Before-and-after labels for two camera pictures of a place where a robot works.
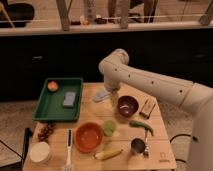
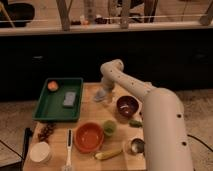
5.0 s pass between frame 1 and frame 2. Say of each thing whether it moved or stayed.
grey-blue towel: stayed
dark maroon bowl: stayed
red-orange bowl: stayed
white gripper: moved
